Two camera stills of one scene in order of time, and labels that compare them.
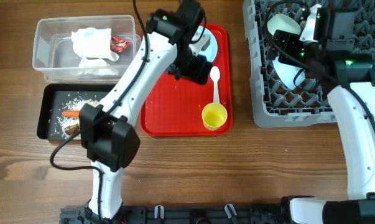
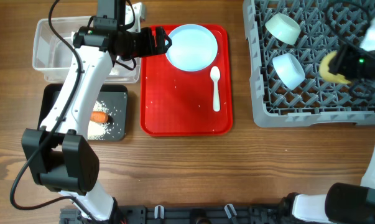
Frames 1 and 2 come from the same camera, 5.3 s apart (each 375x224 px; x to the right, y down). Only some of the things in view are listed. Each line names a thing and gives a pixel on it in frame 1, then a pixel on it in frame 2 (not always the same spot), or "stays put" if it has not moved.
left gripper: (199, 69) to (148, 47)
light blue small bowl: (293, 77) stays put
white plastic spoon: (215, 75) stays put
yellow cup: (213, 116) to (326, 74)
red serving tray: (173, 107) stays put
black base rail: (265, 214) stays put
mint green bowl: (284, 23) stays put
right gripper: (287, 45) to (337, 64)
